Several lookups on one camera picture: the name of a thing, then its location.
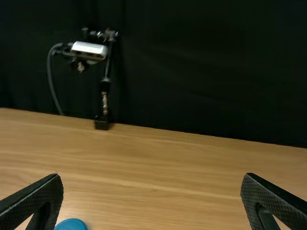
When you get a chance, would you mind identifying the grey cable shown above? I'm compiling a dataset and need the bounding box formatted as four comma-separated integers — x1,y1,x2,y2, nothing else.
47,43,72,116

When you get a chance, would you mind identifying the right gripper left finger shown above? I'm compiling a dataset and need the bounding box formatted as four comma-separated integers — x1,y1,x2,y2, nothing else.
0,173,64,230

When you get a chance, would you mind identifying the silver camera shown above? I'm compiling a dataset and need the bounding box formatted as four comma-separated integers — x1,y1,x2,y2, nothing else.
71,40,109,64

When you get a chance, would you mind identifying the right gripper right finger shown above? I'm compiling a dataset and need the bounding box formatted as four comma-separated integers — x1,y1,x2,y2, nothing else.
240,172,307,230

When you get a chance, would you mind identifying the dark blue ring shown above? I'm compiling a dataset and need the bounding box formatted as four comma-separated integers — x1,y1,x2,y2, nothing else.
54,218,87,230

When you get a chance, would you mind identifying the black clamp stand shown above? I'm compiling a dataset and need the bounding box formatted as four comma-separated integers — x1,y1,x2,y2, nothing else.
69,26,120,131

